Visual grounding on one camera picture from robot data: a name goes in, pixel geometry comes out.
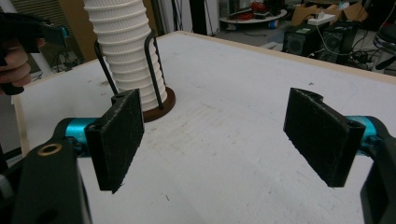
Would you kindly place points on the black computer tower green label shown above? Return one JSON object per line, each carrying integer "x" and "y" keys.
{"x": 300, "y": 40}

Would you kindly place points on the stack of white paper cups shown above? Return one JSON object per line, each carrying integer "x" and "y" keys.
{"x": 124, "y": 46}

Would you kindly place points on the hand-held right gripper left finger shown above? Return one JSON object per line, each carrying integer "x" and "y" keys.
{"x": 115, "y": 143}

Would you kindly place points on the black round stool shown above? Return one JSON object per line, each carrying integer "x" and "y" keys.
{"x": 386, "y": 43}

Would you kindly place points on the cardboard box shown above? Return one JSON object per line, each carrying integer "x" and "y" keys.
{"x": 311, "y": 12}

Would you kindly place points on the blue tape roll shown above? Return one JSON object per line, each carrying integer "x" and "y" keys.
{"x": 273, "y": 24}

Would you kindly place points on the round white table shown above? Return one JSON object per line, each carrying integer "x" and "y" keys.
{"x": 258, "y": 19}

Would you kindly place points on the white power strip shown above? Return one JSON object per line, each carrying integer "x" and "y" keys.
{"x": 320, "y": 20}

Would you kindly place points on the white foam mat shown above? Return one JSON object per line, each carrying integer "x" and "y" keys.
{"x": 224, "y": 124}

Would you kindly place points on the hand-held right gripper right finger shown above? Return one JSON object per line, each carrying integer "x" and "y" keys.
{"x": 323, "y": 140}

